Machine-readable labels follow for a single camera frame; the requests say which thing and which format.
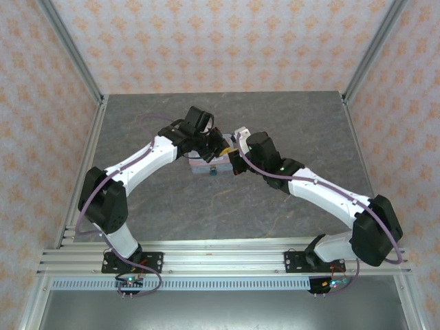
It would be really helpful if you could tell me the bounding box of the cartoon dog tin box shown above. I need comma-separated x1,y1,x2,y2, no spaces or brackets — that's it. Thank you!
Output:
188,132,238,176

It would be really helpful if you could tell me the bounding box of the grey metal sheet panel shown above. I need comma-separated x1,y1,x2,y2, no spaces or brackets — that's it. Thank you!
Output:
37,290,406,330

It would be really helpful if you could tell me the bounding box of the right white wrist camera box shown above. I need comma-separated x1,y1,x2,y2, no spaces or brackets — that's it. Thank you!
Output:
234,126,251,154

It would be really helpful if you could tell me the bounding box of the aluminium mounting rail beam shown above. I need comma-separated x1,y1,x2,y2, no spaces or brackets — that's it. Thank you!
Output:
36,240,412,276

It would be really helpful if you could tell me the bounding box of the aluminium table side rail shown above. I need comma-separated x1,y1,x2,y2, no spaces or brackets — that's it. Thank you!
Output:
54,96,109,248
342,98,393,248

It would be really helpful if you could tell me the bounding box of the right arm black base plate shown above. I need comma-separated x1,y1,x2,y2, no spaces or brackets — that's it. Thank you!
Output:
284,250,347,274

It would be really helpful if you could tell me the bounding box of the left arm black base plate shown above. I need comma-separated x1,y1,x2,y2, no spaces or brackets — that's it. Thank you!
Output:
101,252,164,274

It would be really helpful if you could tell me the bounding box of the slotted grey cable duct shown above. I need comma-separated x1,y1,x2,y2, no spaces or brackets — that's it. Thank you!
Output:
50,277,312,292

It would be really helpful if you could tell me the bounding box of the aluminium corner post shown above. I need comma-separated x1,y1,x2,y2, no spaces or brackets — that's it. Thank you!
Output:
36,0,106,104
342,0,410,104

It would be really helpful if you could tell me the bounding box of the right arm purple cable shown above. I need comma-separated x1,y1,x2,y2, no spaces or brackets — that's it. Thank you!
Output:
236,132,405,297

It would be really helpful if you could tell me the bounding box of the aluminium frame bar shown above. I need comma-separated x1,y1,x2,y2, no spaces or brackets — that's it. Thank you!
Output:
393,274,426,330
19,274,52,330

